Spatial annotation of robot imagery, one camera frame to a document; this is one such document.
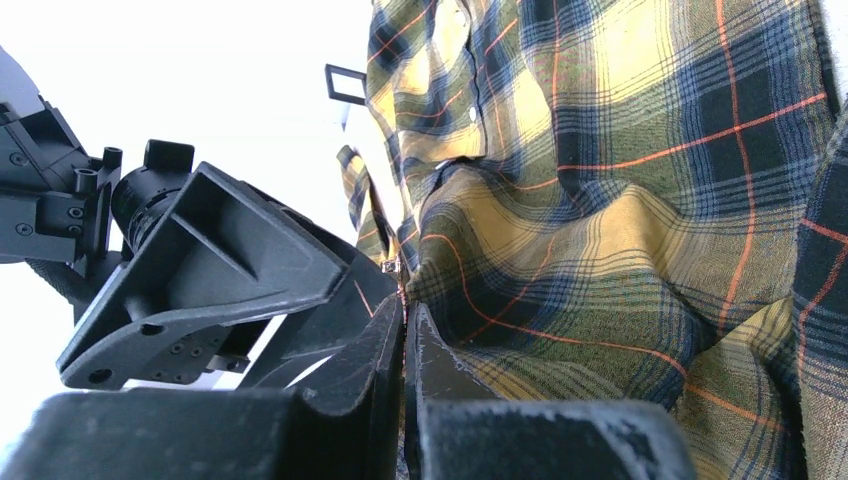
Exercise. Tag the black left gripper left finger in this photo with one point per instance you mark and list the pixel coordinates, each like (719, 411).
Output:
(341, 422)

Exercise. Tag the black rectangular frame stand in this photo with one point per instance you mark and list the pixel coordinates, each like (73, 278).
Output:
(345, 85)

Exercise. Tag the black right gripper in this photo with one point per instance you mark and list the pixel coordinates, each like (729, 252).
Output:
(220, 256)

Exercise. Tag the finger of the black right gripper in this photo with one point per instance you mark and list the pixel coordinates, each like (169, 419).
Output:
(342, 329)

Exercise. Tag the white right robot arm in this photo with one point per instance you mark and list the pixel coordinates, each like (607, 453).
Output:
(16, 83)

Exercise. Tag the yellow plaid flannel shirt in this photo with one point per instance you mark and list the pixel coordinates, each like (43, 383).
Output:
(623, 199)

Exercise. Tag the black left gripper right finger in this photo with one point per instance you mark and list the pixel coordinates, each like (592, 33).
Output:
(458, 428)

